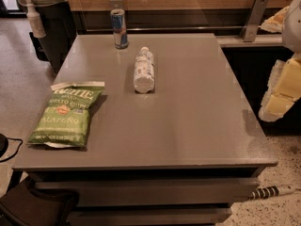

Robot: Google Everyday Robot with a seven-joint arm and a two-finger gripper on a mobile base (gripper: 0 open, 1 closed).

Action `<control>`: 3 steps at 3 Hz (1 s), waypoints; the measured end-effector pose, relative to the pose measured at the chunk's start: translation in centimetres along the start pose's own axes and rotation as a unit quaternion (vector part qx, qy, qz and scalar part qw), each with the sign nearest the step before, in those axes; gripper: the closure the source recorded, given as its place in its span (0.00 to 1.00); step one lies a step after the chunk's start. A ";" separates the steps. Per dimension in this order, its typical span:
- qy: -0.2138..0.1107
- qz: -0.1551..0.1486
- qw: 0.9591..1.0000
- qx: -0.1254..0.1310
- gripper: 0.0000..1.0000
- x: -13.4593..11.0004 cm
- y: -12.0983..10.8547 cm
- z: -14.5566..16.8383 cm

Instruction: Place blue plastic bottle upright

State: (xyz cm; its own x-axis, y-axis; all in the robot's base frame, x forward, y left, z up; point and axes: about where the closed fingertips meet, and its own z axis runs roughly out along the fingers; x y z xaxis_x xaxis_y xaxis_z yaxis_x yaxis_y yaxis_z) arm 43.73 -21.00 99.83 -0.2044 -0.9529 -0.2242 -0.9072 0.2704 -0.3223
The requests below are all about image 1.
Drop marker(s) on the grey drawer cabinet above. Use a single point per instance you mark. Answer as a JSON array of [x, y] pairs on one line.
[[149, 197]]

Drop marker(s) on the blue silver energy drink can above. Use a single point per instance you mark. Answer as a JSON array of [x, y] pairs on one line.
[[119, 28]]

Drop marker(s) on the white spray bottle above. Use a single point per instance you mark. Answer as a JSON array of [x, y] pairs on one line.
[[35, 20]]

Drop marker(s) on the clear plastic water bottle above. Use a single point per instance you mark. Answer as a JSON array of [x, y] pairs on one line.
[[144, 79]]

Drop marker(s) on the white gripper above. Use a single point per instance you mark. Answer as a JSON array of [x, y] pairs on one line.
[[293, 27]]

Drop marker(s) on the metal wall bracket left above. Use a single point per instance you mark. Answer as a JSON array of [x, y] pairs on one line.
[[116, 3]]

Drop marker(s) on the metal wall bracket right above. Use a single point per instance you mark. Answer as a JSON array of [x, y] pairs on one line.
[[249, 31]]

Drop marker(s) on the black chair seat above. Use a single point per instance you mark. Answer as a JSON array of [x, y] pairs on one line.
[[24, 205]]

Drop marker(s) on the green jalapeno chips bag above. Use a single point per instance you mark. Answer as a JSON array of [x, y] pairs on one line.
[[65, 120]]

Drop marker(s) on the dark trash bin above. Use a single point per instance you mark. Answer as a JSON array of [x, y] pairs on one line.
[[59, 26]]

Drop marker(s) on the metal wall bracket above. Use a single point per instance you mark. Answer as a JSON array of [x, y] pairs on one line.
[[116, 3], [249, 31]]

